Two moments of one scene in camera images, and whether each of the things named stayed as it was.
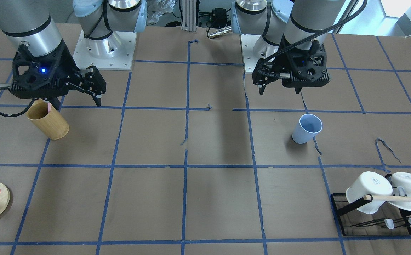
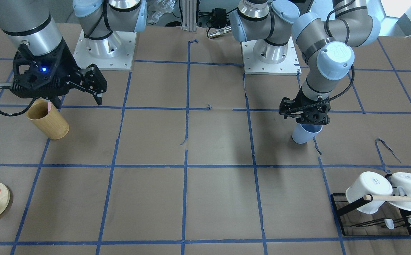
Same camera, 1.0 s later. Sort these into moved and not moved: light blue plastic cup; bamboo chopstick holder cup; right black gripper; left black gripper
Moved: left black gripper
Not moved: right black gripper; light blue plastic cup; bamboo chopstick holder cup
